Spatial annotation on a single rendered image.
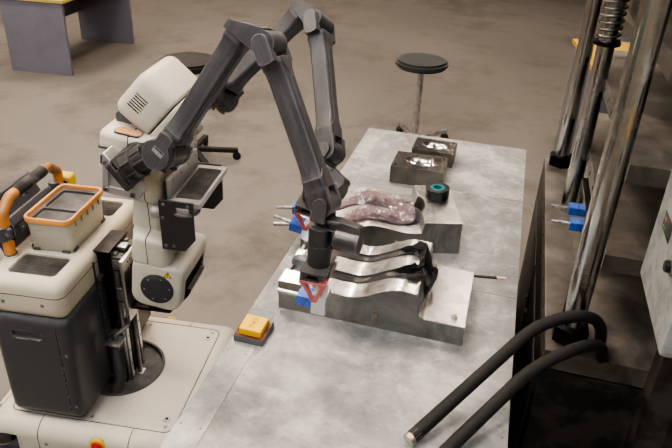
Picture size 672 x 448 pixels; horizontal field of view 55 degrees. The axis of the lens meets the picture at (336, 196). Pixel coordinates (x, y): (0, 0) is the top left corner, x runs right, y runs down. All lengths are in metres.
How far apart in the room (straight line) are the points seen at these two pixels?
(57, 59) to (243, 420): 5.34
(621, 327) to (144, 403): 1.49
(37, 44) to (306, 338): 5.25
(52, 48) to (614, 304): 5.47
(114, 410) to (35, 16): 4.72
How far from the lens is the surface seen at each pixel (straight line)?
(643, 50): 1.52
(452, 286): 1.84
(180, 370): 2.42
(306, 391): 1.57
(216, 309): 3.12
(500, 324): 1.83
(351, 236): 1.46
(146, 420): 2.27
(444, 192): 2.13
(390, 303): 1.69
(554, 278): 2.10
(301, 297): 1.60
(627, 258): 1.78
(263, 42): 1.45
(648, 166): 1.67
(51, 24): 6.46
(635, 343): 1.94
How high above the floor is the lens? 1.91
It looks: 28 degrees down
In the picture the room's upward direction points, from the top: 2 degrees clockwise
